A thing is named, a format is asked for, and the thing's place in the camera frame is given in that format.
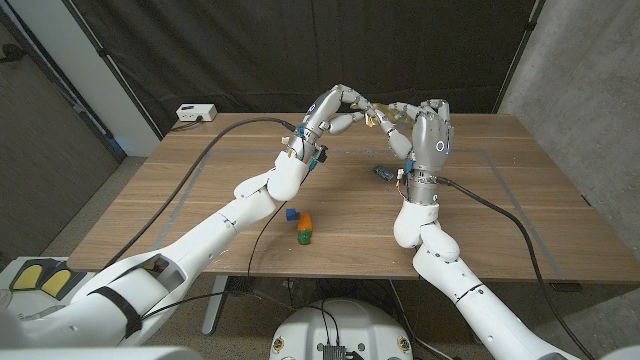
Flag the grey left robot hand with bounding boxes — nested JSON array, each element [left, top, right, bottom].
[[299, 83, 379, 136]]

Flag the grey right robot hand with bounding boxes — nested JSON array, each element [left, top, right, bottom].
[[377, 98, 455, 174]]

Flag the gold foil envelope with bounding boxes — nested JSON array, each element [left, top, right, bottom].
[[367, 102, 416, 129]]

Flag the orange and green toy carrot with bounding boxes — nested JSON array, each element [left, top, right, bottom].
[[296, 212, 315, 246]]

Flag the black backdrop curtain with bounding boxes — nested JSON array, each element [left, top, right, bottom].
[[62, 0, 546, 136]]

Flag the black backdrop stand pole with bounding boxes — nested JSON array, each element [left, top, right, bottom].
[[62, 0, 165, 140], [492, 0, 547, 115]]

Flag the white power strip box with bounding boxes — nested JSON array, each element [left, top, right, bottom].
[[175, 103, 218, 123]]

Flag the white robot torso base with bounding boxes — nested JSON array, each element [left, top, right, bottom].
[[269, 298, 415, 360]]

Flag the white table leg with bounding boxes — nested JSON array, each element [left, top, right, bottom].
[[201, 274, 230, 336]]

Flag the black and yellow foot pedal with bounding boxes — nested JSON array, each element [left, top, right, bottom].
[[9, 257, 81, 301]]

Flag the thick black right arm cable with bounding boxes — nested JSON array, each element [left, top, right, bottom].
[[437, 175, 596, 360]]

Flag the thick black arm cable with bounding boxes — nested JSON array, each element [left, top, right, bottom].
[[437, 175, 596, 360], [102, 116, 301, 271]]

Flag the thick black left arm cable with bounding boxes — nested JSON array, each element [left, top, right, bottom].
[[102, 116, 301, 271]]

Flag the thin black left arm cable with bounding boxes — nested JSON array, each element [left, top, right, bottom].
[[139, 199, 289, 321]]

